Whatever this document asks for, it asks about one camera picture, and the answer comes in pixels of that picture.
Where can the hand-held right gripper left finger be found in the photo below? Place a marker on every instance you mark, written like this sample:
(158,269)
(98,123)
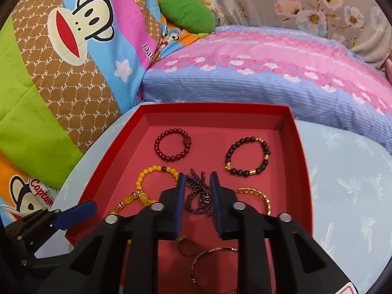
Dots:
(180,205)

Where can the cartoon monkey quilt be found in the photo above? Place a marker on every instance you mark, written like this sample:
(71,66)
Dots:
(46,113)

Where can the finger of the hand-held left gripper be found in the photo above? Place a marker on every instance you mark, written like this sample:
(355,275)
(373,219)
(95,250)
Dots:
(76,215)

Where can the red cardboard box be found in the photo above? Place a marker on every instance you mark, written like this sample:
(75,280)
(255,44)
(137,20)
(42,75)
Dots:
(214,134)

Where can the green cushion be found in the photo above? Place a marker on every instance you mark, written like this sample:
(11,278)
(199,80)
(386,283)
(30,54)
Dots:
(186,12)

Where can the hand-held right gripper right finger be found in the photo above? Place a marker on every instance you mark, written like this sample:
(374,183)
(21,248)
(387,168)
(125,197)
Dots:
(214,205)

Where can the mauve pink cloth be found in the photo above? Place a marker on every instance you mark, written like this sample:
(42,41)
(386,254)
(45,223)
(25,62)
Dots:
(389,73)

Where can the pink and blue striped pillow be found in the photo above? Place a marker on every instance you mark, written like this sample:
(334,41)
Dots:
(275,52)

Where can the thin metal bangle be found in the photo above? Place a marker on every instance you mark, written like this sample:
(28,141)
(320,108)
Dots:
(194,269)

